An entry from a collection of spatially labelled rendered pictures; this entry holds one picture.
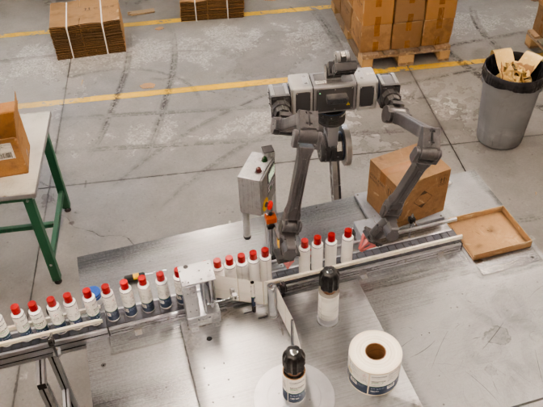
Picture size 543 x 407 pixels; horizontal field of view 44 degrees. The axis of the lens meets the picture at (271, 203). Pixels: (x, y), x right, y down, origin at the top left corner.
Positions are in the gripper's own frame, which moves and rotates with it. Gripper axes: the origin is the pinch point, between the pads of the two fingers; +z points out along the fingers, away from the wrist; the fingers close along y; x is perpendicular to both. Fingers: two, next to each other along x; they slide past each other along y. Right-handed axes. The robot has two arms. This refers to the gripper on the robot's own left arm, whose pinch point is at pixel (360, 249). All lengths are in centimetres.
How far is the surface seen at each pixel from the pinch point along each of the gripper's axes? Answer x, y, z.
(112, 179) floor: -22, -204, 139
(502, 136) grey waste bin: 185, -148, -53
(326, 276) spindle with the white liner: -36.3, 30.5, 0.6
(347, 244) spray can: -11.0, 2.6, -1.1
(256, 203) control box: -63, 1, -1
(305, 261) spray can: -23.6, 2.9, 14.9
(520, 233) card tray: 68, 5, -44
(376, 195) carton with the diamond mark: 14.7, -30.5, -14.2
